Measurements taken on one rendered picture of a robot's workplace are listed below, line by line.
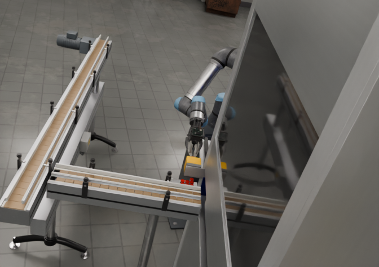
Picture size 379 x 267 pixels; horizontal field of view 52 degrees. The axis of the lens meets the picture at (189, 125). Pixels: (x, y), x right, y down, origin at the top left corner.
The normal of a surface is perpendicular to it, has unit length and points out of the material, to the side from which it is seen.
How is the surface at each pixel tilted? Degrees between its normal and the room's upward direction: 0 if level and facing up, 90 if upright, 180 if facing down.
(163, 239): 0
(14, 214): 90
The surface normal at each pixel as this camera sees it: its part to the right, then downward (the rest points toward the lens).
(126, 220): 0.22, -0.83
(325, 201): 0.00, 0.54
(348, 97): -0.98, -0.18
